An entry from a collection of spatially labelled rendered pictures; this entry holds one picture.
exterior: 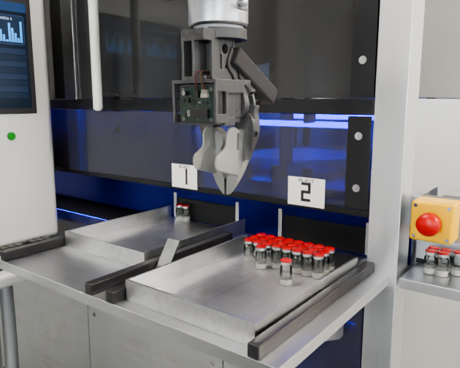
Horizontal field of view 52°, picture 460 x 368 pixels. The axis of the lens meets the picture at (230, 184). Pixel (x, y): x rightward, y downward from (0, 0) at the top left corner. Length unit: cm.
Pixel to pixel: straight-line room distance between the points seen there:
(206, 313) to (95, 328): 96
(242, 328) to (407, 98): 49
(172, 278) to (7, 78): 79
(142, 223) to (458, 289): 77
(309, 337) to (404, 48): 52
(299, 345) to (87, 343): 110
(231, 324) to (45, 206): 94
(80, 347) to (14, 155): 68
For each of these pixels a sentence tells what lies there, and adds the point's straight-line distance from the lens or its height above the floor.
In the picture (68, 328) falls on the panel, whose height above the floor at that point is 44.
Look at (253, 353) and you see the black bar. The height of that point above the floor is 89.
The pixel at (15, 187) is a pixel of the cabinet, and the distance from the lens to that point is 147.
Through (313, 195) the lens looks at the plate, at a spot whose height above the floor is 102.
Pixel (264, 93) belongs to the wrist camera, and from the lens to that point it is 67.
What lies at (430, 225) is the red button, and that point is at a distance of 88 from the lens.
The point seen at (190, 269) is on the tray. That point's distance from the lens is 93.
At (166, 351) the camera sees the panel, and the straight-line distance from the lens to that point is 141.
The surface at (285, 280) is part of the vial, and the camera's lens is 86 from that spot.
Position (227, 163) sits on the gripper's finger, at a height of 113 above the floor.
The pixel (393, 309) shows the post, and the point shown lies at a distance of 99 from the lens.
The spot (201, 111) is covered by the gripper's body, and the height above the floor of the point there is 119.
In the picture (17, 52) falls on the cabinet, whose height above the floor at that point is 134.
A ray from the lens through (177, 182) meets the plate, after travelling 121.
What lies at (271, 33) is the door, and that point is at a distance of 104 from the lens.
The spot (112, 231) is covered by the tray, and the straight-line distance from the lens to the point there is 122.
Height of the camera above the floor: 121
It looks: 10 degrees down
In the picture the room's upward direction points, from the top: straight up
